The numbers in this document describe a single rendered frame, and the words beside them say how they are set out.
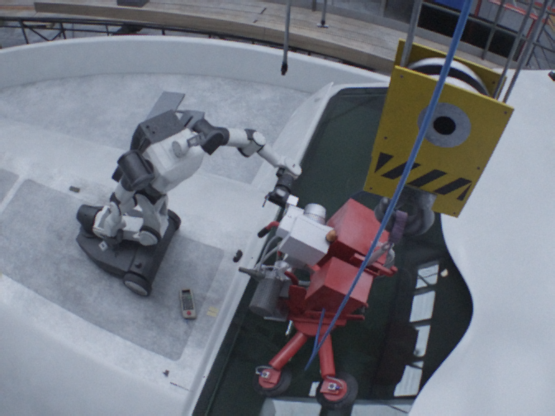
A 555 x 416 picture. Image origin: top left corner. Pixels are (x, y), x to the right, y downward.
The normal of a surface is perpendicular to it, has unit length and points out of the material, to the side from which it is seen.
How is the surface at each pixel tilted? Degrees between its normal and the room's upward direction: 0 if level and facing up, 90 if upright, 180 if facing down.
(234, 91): 0
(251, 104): 0
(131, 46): 90
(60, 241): 0
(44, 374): 25
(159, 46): 90
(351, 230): 20
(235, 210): 12
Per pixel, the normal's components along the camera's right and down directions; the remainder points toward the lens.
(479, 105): -0.30, 0.75
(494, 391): -0.31, -0.63
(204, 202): 0.10, -0.73
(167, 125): 0.54, -0.40
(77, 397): -0.10, -0.20
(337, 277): 0.33, -0.50
